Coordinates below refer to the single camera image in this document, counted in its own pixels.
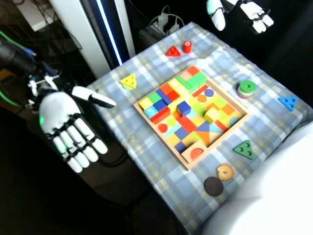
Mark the blue triangle three-hole block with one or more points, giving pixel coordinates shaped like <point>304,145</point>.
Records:
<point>288,103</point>

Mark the red cylinder block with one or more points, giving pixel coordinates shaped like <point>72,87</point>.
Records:
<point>187,48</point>

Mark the black box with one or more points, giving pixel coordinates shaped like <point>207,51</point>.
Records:
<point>149,34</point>

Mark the white power strip with plugs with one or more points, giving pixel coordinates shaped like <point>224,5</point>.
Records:
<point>168,24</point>

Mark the dark chocolate round cookie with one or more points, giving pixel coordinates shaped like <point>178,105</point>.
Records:
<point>214,186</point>

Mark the yellow wooden cube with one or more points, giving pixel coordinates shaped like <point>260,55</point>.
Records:
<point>212,115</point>

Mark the white column with blue light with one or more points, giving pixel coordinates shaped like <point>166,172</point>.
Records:
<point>73,29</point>

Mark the white robot torso shell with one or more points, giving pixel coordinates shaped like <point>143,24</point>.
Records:
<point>269,195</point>

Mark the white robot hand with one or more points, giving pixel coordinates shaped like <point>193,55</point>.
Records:
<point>218,17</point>
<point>58,110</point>

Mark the wooden puzzle tray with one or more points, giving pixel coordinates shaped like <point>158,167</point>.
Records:
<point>190,123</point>

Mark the blue plaid table cloth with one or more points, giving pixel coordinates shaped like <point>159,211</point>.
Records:
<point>159,171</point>

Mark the tan flower cookie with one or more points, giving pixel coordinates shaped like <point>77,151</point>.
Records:
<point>221,175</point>

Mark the white shelf panel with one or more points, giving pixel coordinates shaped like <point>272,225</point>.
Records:
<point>36,14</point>

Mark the yellow triangle three-hole block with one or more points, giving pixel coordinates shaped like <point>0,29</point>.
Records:
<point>128,79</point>

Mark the green triangle three-hole block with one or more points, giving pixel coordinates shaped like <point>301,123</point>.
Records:
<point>242,149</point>

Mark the red triangle three-hole block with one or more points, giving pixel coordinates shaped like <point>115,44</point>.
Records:
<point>174,53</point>

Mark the yellow-green disc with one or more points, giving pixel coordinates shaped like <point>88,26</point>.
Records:
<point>128,88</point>

